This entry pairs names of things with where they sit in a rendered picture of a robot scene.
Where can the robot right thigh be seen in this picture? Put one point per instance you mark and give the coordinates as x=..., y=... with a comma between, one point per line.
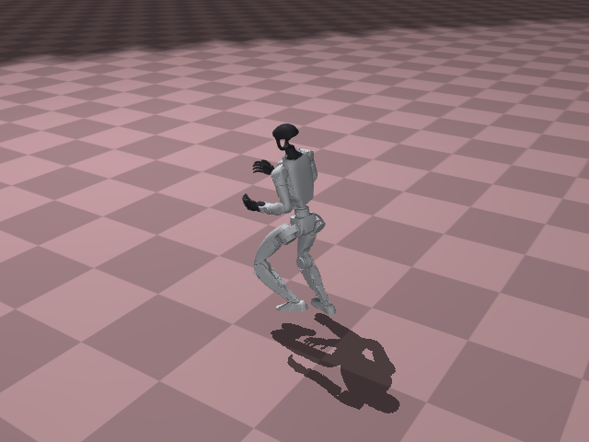
x=304, y=243

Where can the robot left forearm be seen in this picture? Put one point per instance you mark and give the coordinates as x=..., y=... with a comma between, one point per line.
x=272, y=209

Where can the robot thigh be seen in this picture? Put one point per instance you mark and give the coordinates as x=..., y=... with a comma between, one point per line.
x=304, y=243
x=283, y=234

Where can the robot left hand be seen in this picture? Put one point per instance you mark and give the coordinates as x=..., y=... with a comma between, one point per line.
x=251, y=205

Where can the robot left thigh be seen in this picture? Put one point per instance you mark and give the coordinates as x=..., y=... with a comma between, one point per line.
x=283, y=234

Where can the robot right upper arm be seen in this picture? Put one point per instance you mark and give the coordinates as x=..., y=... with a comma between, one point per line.
x=313, y=166

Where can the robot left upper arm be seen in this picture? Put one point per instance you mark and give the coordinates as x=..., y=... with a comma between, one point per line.
x=279, y=176

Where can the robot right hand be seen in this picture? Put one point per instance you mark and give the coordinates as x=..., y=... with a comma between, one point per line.
x=266, y=167

